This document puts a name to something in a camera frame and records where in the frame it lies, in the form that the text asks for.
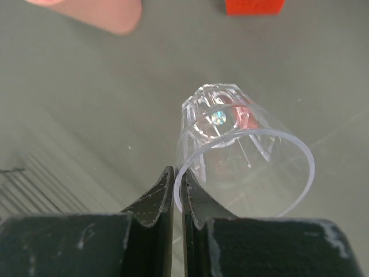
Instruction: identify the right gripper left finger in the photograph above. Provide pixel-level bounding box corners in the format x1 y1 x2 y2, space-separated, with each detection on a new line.
1 166 175 276

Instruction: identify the clear wine glass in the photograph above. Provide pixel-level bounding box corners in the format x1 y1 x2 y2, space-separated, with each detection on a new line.
174 84 315 217

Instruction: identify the black wire dish rack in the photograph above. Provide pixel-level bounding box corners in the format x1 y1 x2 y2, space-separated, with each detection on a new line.
1 151 93 216

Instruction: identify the red cube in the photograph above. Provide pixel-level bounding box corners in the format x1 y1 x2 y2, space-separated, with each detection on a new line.
225 0 285 16

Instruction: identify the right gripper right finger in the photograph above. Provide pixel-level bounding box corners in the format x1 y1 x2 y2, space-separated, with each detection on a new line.
180 171 363 276

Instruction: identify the pink cup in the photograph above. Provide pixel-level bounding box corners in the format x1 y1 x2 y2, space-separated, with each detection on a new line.
29 0 142 35

